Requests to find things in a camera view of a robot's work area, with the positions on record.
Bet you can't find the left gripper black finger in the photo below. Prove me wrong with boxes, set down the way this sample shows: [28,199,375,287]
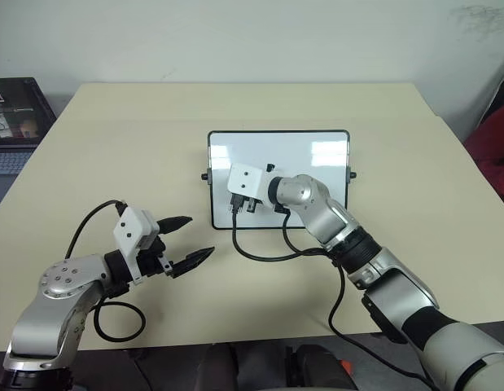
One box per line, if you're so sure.
[169,246,217,280]
[156,215,194,237]

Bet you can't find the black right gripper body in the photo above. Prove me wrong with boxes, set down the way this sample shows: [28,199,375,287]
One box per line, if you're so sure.
[240,196,263,216]

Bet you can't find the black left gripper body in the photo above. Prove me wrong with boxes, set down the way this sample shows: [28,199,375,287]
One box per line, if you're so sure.
[136,237,173,281]

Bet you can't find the small black-framed whiteboard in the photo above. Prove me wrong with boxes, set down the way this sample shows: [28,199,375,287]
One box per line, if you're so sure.
[201,130,357,231]

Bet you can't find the dark rounded shape with orange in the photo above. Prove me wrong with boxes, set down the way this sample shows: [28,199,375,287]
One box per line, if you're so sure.
[284,343,359,391]

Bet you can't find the open grey laptop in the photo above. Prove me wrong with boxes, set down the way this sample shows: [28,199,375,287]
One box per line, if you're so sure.
[0,77,58,207]

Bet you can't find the red fabric item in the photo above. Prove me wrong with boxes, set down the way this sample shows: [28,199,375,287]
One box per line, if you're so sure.
[462,99,504,215]

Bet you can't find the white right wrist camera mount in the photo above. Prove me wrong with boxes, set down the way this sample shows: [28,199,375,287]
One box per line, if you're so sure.
[226,162,274,205]

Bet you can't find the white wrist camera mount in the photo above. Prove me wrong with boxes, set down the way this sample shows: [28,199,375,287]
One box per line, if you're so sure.
[226,162,274,205]
[112,206,160,284]

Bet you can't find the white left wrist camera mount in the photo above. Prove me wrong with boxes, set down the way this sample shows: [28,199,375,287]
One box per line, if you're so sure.
[112,206,160,284]

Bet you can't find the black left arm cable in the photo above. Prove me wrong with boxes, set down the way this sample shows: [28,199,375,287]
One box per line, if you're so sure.
[64,199,147,342]

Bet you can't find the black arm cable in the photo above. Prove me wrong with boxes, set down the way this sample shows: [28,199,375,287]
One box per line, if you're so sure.
[230,194,440,391]
[64,199,147,342]

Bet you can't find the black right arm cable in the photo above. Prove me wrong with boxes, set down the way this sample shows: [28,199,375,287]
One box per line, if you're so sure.
[230,194,440,391]

